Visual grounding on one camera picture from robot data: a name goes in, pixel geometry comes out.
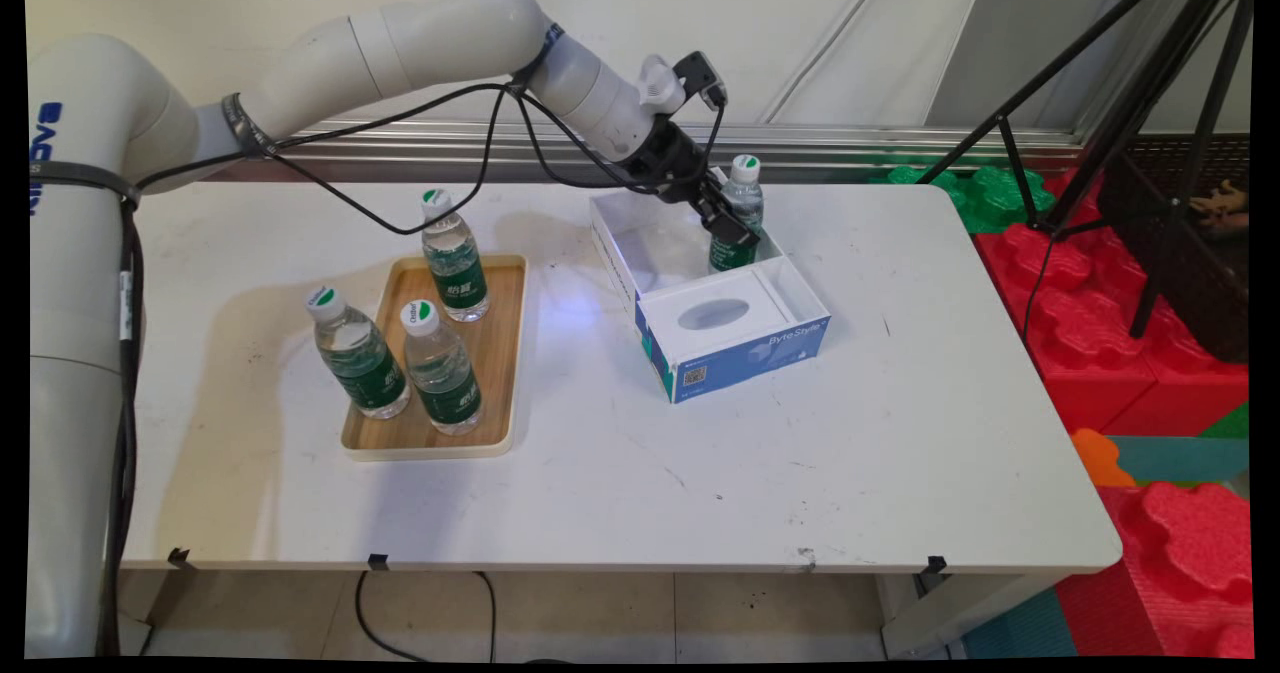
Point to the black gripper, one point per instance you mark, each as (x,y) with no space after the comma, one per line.
(670,158)

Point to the small brown object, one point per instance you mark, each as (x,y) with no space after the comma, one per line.
(1222,205)

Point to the orange foam piece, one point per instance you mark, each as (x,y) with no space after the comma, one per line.
(1098,458)

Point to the red foam block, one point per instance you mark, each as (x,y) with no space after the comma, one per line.
(1190,563)
(1070,323)
(1190,393)

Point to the black tape piece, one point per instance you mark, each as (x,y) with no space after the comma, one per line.
(378,561)
(936,565)
(179,556)

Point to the wooden tray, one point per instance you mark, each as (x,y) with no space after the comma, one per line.
(495,353)

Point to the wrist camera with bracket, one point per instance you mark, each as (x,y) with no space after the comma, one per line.
(690,78)

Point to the black tripod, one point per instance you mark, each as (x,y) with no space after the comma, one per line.
(1135,103)

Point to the water bottle green label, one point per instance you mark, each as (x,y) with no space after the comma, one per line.
(445,383)
(745,188)
(458,268)
(365,373)

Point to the aluminium wall rail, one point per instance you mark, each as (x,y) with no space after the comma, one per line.
(900,143)

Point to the black mesh basket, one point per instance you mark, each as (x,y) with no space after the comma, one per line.
(1190,283)

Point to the white and blue cardboard box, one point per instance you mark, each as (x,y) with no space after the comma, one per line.
(740,348)

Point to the white table leg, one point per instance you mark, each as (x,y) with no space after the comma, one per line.
(960,613)

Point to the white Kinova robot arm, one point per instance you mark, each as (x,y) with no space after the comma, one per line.
(80,253)

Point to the teal floor mat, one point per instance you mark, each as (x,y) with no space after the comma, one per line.
(1180,458)

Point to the green foam block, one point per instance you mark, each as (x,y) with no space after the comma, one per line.
(1000,193)

